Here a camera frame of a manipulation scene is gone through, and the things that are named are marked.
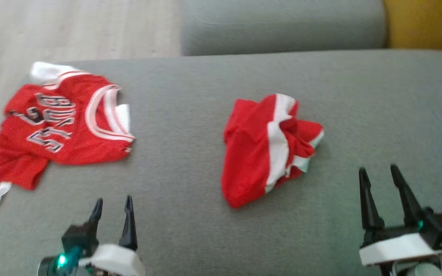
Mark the red basketball jersey white trim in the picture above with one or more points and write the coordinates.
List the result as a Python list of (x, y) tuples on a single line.
[(71, 147)]

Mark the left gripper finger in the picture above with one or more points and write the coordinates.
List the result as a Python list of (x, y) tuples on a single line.
[(129, 230), (96, 214)]

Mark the yellow sofa cushion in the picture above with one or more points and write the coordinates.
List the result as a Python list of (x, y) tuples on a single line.
[(428, 23)]

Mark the grey sofa back cushion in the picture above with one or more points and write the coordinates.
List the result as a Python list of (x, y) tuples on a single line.
[(282, 27)]

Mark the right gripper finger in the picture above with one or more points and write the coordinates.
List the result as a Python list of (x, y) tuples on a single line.
[(370, 207), (407, 199)]

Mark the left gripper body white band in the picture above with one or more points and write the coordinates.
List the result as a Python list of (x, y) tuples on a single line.
[(113, 260)]

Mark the red shorts white stripe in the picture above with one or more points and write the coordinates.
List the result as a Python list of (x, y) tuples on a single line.
[(244, 161)]

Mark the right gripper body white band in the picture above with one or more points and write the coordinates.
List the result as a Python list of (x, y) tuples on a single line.
[(397, 247)]

